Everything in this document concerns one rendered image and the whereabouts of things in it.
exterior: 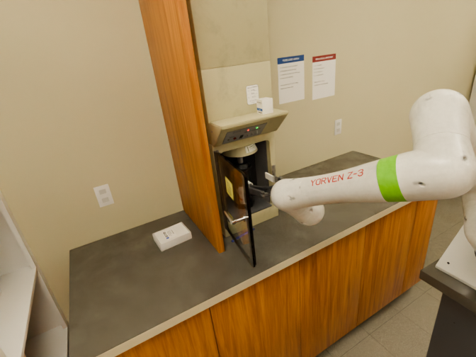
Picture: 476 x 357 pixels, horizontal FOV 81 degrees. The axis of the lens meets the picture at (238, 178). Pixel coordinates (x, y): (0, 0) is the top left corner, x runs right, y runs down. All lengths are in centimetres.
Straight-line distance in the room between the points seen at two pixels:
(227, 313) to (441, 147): 96
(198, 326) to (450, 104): 109
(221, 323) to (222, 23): 118
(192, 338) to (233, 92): 99
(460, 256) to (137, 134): 147
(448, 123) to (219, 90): 77
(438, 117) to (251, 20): 78
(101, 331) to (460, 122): 120
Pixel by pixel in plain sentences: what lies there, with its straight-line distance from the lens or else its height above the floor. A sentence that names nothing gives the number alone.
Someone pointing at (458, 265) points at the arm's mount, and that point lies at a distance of 132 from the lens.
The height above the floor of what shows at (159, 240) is 98.
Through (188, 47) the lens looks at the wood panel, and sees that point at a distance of 103.
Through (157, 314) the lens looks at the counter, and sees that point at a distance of 115.
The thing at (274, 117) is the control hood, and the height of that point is 149.
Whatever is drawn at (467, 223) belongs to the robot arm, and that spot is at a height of 121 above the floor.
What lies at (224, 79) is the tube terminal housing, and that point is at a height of 166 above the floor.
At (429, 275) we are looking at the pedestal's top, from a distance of 130.
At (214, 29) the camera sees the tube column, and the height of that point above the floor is 184.
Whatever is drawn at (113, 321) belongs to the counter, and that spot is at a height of 94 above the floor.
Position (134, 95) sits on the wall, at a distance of 151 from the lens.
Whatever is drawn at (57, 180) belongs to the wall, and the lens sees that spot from 157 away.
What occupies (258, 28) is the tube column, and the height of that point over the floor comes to 183.
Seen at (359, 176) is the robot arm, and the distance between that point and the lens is 77.
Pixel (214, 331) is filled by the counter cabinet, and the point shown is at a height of 73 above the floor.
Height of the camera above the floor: 176
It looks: 24 degrees down
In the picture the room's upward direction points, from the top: 7 degrees counter-clockwise
